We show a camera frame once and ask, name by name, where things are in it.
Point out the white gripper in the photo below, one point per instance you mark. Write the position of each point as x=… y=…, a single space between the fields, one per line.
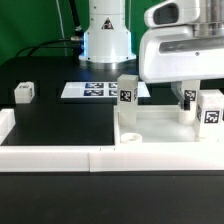
x=184 y=41

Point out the white square table top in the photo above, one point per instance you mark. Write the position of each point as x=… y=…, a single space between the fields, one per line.
x=161 y=124

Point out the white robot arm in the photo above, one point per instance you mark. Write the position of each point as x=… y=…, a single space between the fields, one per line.
x=107 y=41

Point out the white U-shaped fence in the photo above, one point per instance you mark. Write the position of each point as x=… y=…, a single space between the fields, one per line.
x=121 y=157

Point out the white tag sheet with markers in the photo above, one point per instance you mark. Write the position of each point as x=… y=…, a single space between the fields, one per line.
x=78 y=90

